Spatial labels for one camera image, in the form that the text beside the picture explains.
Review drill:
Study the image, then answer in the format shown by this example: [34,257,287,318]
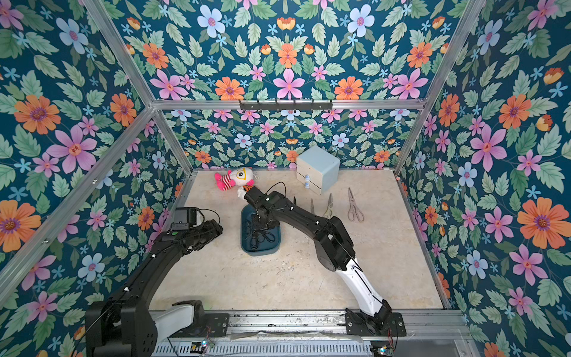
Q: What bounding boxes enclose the teal plastic storage box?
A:
[240,205,281,257]

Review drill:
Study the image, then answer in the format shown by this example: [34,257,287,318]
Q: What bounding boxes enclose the grey handled scissors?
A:
[324,193,334,219]

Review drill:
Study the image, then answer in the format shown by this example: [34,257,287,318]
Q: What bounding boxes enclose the beige handled kitchen scissors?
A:
[347,187,364,223]

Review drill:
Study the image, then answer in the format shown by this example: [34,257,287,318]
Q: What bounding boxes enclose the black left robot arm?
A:
[85,208,223,356]

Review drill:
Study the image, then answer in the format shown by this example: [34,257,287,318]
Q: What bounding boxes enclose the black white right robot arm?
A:
[244,187,393,324]

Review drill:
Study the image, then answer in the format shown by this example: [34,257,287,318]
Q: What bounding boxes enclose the orange white plush toy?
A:
[237,185,252,199]

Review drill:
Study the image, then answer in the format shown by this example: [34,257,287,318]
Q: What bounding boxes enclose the pink white plush fish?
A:
[214,167,255,191]

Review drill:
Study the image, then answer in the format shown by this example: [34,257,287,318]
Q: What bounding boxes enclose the light blue drawer cabinet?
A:
[296,146,341,195]

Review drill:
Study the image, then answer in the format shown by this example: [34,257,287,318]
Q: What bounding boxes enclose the white ventilation grille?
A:
[153,340,373,356]

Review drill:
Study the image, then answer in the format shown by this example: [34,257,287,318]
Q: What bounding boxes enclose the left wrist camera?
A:
[169,208,202,231]

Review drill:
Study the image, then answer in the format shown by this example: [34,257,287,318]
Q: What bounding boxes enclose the black oval handle scissors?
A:
[247,226,266,251]

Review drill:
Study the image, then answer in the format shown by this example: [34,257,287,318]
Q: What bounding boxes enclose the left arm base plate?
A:
[171,312,230,339]

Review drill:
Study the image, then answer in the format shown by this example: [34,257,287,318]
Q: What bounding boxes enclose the black hook rail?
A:
[238,100,333,111]

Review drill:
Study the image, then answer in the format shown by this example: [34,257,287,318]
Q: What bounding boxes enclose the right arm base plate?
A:
[344,307,407,337]

